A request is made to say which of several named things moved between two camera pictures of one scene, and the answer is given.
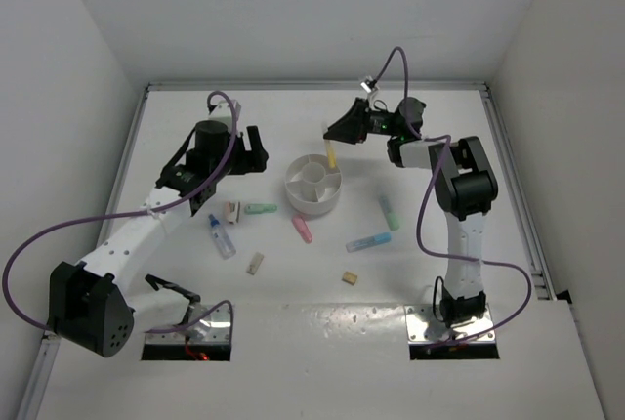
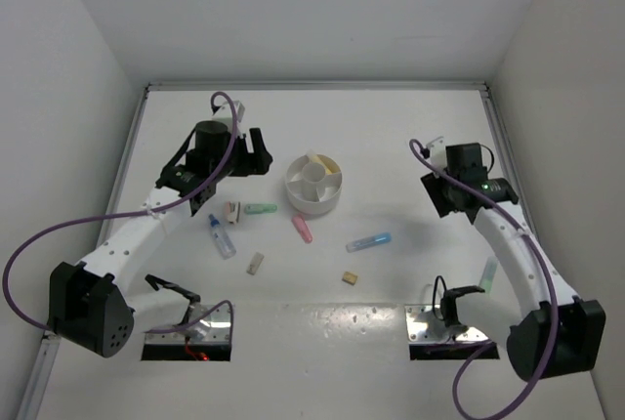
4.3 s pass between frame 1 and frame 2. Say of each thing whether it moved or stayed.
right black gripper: moved
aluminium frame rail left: stayed
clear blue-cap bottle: stayed
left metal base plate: stayed
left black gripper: stayed
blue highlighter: stayed
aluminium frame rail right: stayed
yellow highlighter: moved
